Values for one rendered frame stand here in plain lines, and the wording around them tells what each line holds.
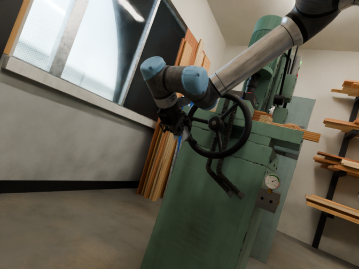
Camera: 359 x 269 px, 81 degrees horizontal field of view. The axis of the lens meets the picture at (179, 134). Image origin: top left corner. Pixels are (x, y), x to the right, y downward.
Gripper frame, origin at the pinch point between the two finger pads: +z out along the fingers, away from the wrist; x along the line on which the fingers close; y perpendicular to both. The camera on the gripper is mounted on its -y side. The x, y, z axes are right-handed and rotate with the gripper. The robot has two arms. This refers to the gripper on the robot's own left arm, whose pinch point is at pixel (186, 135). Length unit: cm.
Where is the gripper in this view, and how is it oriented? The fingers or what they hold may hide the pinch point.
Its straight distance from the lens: 86.4
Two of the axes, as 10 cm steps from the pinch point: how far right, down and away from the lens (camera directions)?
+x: 8.5, 1.7, -5.0
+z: 2.9, 6.4, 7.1
